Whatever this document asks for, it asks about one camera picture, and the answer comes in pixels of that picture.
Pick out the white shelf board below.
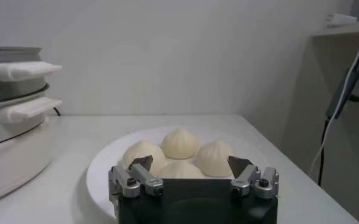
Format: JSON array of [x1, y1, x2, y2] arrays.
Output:
[[311, 21, 359, 38]]

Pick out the white item on shelf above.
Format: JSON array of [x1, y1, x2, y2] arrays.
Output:
[[324, 13, 358, 30]]

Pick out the black wall cable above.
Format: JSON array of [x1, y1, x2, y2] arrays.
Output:
[[317, 94, 359, 187]]

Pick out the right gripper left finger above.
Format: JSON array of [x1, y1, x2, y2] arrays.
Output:
[[108, 155, 165, 203]]

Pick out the stainless steel steamer basket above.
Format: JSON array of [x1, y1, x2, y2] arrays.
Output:
[[0, 46, 63, 106]]

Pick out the white round plate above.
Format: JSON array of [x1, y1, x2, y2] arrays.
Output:
[[86, 125, 278, 222]]

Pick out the white electric cooker base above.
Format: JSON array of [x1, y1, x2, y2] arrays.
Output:
[[0, 83, 63, 205]]

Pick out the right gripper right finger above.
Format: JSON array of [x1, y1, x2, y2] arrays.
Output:
[[227, 155, 280, 200]]

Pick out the white wall cable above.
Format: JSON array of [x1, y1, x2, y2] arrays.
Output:
[[308, 24, 359, 178]]

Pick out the white steamed baozi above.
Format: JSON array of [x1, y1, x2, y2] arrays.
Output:
[[159, 160, 205, 180], [195, 139, 236, 178], [121, 139, 167, 177], [161, 127, 200, 160]]

